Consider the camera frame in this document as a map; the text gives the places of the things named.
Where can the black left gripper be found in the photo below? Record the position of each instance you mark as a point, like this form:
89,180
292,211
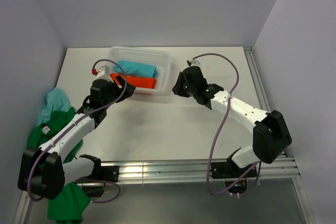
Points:
113,85

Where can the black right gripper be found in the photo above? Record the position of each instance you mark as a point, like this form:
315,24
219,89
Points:
177,88

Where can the white perforated plastic basket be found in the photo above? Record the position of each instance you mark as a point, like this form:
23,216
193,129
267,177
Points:
158,58

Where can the teal t-shirt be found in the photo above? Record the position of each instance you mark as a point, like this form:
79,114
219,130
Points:
136,69

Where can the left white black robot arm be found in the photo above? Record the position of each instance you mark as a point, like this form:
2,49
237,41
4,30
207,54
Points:
43,170

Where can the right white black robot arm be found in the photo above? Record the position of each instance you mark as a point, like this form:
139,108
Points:
270,135

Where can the orange rolled t-shirt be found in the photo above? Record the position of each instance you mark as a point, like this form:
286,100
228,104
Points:
139,82

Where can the light aqua t-shirt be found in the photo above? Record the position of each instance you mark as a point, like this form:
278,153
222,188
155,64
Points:
56,100

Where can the green t-shirt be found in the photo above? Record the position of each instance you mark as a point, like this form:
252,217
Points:
70,204

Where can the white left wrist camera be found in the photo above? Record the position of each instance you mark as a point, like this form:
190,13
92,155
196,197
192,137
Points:
103,73

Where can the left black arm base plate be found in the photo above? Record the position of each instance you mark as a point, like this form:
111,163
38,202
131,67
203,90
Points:
95,187

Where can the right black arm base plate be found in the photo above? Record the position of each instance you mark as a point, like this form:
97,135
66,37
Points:
228,170

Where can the aluminium extrusion frame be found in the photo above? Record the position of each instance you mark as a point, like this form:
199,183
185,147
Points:
184,171

